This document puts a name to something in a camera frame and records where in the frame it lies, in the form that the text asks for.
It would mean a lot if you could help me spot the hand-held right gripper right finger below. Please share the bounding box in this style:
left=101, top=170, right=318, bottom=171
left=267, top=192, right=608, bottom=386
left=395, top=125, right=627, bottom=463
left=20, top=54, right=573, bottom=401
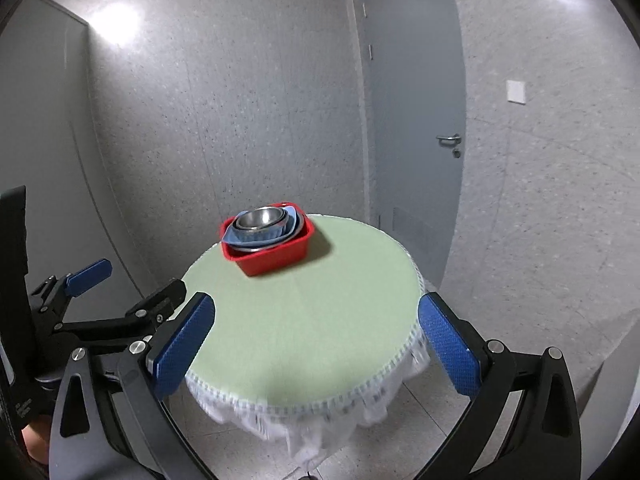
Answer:
left=417, top=291, right=584, bottom=480

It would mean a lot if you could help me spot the large steel bowl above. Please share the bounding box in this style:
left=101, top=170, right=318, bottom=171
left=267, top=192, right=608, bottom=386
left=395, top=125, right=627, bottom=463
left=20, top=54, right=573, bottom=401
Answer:
left=227, top=212, right=308, bottom=252

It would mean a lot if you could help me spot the metal door handle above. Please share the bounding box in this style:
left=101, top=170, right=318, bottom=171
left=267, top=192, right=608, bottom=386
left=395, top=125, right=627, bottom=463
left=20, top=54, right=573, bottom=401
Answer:
left=435, top=133, right=462, bottom=159

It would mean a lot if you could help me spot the grey door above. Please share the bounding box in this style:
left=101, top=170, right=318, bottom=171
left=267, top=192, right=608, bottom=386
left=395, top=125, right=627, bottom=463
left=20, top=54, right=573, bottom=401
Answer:
left=349, top=0, right=469, bottom=287

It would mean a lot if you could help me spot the red plastic basin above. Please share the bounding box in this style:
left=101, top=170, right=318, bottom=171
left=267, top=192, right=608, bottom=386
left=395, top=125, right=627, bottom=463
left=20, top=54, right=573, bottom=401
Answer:
left=220, top=201, right=316, bottom=277

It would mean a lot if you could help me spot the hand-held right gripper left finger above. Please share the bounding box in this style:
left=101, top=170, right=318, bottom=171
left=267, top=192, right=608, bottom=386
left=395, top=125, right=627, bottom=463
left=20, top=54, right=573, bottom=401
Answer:
left=48, top=291, right=221, bottom=480

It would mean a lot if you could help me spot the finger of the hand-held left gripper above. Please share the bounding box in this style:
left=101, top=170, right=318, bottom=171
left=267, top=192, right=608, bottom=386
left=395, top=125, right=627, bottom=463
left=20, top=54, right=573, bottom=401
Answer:
left=52, top=278, right=187, bottom=347
left=30, top=258, right=113, bottom=328

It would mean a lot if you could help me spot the blue plastic bowl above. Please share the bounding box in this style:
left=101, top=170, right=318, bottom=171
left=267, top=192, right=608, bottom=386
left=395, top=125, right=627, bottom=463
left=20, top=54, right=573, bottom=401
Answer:
left=223, top=203, right=305, bottom=252

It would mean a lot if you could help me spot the green lace-trimmed tablecloth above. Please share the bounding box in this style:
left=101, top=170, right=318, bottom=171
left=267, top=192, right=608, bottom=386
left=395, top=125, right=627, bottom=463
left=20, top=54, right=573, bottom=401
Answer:
left=180, top=213, right=432, bottom=472

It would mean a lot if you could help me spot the small steel bowl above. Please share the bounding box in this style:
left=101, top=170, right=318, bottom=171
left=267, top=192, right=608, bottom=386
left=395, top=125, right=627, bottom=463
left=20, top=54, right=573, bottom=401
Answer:
left=235, top=205, right=292, bottom=231

